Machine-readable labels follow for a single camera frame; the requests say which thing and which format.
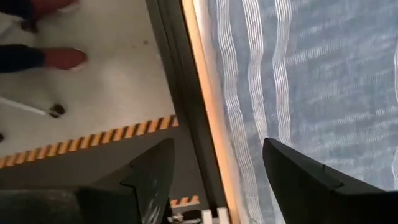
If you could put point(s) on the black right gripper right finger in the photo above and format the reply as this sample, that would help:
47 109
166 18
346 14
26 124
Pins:
311 199

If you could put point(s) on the person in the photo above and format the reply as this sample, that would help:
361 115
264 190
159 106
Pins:
56 57

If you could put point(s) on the black aluminium table frame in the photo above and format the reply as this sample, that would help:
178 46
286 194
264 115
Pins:
183 93

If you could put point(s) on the blue white striped shirt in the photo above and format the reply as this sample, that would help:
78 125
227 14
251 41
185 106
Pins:
326 77

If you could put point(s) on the plywood base board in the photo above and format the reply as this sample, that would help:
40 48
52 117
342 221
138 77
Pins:
211 102

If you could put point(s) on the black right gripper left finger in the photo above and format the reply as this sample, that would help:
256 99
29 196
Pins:
109 205

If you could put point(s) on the white office chair base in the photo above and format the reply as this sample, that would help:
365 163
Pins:
31 109

